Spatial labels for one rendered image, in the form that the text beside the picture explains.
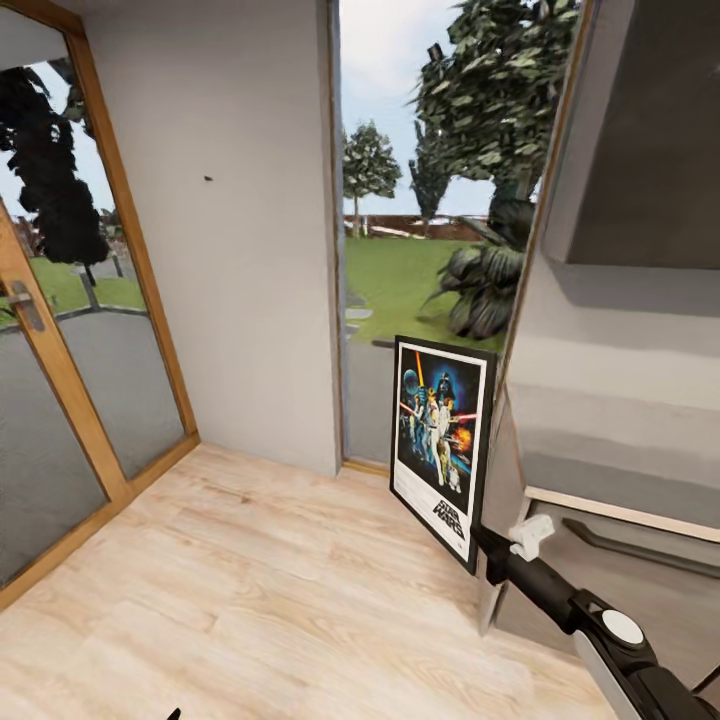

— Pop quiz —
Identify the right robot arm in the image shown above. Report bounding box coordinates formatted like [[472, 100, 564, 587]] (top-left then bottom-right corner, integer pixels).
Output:
[[469, 514, 720, 720]]

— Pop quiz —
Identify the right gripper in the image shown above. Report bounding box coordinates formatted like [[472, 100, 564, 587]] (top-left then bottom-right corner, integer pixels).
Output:
[[469, 525, 561, 608]]

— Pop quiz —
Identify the poster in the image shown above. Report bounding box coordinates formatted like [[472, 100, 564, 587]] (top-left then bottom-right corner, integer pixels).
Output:
[[389, 335, 499, 576]]

